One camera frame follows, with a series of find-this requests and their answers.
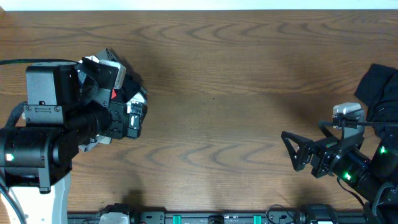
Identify black garment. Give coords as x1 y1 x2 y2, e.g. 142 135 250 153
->
354 63 397 123

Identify black leggings red waistband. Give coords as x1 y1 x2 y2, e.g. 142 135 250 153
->
111 77 147 104

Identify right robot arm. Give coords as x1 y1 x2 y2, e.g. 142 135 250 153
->
281 121 397 223

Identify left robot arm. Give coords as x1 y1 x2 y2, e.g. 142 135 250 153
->
1 55 147 223

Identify white folded t-shirt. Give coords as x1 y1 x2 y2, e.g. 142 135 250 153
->
78 55 135 152

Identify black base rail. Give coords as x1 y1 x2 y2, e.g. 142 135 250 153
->
67 203 367 224

